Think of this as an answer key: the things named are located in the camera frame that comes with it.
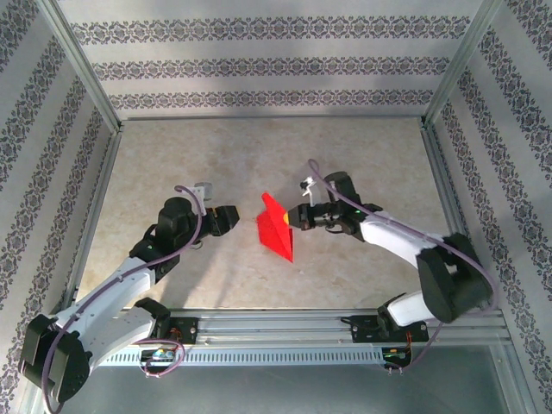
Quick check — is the red paper sheet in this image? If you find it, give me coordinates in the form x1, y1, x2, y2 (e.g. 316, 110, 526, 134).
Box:
254, 191, 297, 264

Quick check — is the small circuit board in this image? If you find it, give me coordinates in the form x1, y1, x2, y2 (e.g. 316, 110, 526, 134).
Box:
382, 346, 413, 363
141, 348, 176, 363

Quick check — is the grey metal panel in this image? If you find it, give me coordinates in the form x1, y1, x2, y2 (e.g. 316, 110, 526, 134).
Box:
60, 366, 510, 414

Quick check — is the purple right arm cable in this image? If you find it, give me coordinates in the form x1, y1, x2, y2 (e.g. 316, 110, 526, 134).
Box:
306, 158, 501, 376

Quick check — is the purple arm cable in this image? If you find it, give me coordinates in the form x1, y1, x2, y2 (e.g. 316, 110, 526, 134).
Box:
42, 185, 204, 414
306, 158, 501, 376

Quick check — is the aluminium frame floor rail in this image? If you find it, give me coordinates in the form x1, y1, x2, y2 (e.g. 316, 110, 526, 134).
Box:
58, 129, 124, 315
120, 114, 426, 122
421, 127, 505, 312

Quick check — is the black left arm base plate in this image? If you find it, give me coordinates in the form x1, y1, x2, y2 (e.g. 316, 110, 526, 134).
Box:
153, 317, 200, 346

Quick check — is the aluminium mounting rail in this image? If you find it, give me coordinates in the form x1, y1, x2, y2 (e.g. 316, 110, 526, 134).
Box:
41, 308, 512, 346

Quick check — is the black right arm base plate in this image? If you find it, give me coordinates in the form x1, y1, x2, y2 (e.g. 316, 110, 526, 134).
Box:
349, 314, 430, 345

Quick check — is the grey slotted cable duct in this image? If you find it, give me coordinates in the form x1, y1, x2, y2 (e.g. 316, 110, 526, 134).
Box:
92, 348, 385, 367

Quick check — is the aluminium frame post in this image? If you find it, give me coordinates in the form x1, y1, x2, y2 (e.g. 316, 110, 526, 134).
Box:
36, 0, 124, 135
493, 344, 531, 414
418, 0, 518, 129

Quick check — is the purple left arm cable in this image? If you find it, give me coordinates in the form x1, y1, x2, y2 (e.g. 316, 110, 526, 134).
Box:
42, 185, 204, 414

